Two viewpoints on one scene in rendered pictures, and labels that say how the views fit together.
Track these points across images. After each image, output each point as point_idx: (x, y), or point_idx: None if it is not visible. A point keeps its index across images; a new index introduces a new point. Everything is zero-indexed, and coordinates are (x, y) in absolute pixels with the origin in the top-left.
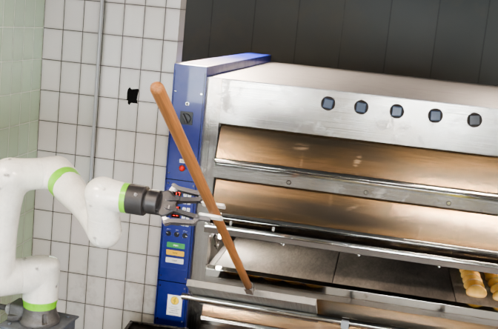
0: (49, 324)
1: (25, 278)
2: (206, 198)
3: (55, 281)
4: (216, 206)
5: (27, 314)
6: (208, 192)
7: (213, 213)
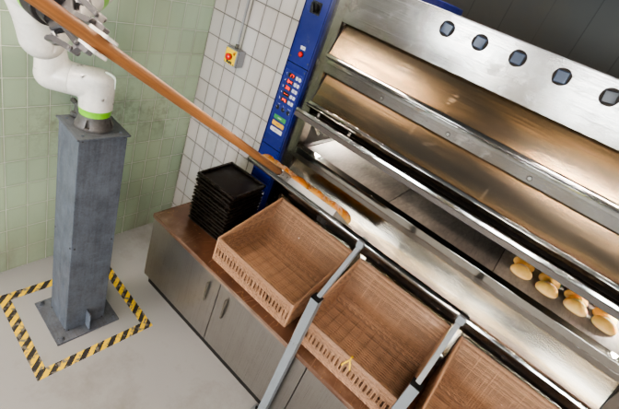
0: (90, 130)
1: (68, 81)
2: (26, 1)
3: (101, 95)
4: (81, 30)
5: (77, 115)
6: None
7: (87, 43)
